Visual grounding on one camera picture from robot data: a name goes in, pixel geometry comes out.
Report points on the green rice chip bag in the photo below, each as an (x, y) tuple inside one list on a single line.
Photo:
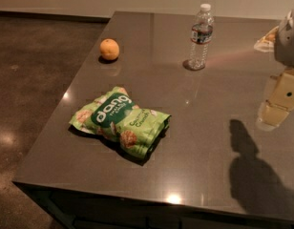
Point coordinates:
[(118, 118)]

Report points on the clear plastic water bottle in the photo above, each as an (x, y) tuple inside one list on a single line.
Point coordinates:
[(201, 36)]

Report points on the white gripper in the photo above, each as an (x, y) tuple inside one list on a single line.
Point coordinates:
[(287, 45)]

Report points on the orange fruit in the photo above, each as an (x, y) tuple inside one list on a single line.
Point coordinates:
[(109, 49)]

